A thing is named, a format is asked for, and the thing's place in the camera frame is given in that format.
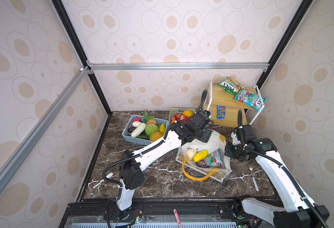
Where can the white grocery bag yellow handles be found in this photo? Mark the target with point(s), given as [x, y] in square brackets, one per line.
[190, 168]

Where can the red apple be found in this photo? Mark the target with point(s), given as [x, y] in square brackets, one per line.
[183, 118]

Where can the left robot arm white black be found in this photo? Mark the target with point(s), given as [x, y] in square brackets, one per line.
[128, 172]

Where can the green cucumber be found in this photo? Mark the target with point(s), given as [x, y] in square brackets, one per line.
[144, 137]

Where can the red strawberry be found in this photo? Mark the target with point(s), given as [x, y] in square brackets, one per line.
[177, 116]

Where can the left diagonal aluminium bar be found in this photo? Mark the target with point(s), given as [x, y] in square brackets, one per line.
[27, 145]

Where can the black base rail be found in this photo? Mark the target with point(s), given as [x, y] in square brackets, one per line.
[156, 210]

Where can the white plastic spoon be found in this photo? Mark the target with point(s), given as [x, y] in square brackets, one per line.
[100, 182]

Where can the orange mango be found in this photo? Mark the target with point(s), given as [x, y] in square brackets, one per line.
[155, 136]

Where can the green cabbage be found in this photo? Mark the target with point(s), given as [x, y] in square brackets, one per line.
[151, 129]

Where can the blue m&m packet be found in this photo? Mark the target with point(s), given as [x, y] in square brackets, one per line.
[221, 111]

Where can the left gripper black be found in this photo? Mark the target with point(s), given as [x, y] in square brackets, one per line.
[205, 133]

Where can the silver fork white handle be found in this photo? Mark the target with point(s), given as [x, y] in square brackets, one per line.
[253, 178]

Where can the green plastic basket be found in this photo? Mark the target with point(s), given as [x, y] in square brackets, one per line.
[177, 111]

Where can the small wooden side table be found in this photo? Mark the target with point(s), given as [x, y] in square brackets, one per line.
[217, 96]

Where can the teal red candy bag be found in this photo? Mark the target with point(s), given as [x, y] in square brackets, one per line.
[250, 98]

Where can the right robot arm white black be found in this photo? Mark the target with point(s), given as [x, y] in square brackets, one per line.
[299, 209]

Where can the orange fruit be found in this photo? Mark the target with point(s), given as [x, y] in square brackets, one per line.
[187, 113]

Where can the green leaf vegetable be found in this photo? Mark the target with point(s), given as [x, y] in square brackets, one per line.
[147, 117]

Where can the blue plastic basket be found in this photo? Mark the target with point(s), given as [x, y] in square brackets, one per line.
[142, 139]

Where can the horizontal aluminium bar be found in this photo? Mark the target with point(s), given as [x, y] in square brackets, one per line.
[175, 66]

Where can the white radish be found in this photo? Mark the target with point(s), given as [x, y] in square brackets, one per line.
[139, 128]

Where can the cream garlic bulb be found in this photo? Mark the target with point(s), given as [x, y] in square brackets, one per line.
[190, 153]

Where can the long yellow fruit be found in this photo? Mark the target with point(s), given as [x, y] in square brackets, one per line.
[200, 155]

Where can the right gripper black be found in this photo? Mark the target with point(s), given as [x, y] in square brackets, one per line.
[228, 151]

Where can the yellow corn cob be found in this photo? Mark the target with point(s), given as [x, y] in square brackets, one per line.
[162, 128]

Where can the green candy bag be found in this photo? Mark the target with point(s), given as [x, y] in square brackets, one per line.
[231, 86]

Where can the brown potato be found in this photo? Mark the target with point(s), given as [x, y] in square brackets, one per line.
[151, 121]

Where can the purple m&m packet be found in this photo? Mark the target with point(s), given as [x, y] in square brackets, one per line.
[202, 164]

